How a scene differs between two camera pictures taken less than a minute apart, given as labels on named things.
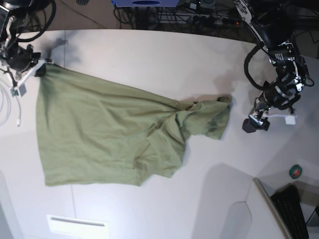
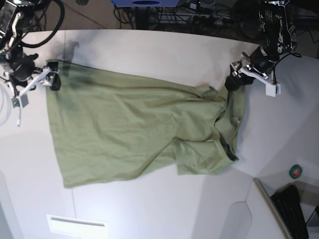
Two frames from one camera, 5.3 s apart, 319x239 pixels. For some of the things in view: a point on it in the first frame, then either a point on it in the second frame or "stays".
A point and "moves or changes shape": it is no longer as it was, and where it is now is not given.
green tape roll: (295, 171) stays
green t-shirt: (96, 132) moves or changes shape
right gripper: (280, 93) -> (260, 63)
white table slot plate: (68, 226) stays
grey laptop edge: (271, 208) stays
